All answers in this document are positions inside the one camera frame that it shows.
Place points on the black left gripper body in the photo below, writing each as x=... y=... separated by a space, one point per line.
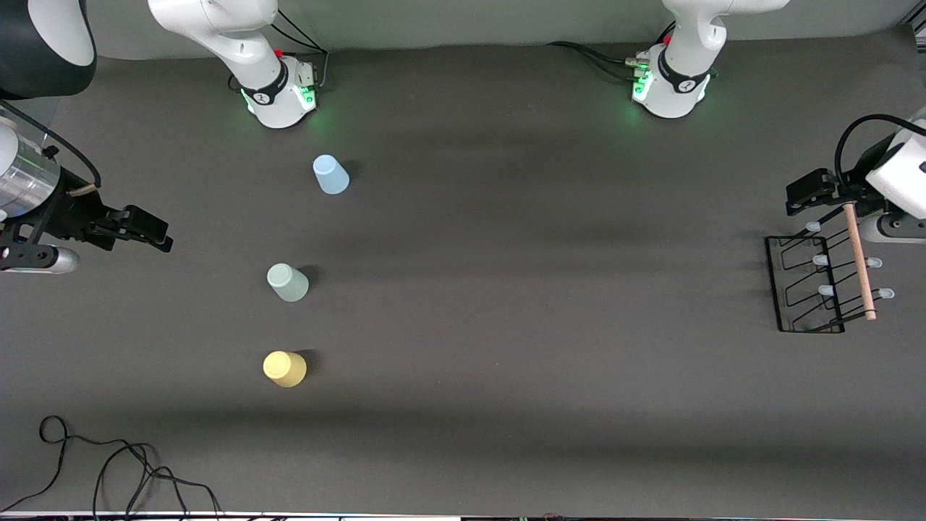
x=852 y=190

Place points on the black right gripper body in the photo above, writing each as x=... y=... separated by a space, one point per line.
x=74 y=214

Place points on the pale green plastic cup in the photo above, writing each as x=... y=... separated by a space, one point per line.
x=288 y=283

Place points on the yellow plastic cup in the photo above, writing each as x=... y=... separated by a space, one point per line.
x=284 y=369

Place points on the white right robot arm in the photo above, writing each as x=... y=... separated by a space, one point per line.
x=217 y=29

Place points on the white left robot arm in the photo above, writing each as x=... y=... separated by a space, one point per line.
x=687 y=43

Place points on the light blue plastic cup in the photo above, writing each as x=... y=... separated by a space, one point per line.
x=331 y=176

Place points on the dark grey table mat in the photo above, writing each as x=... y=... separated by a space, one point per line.
x=506 y=398

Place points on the dark metal frame rail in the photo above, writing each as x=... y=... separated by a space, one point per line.
x=919 y=27

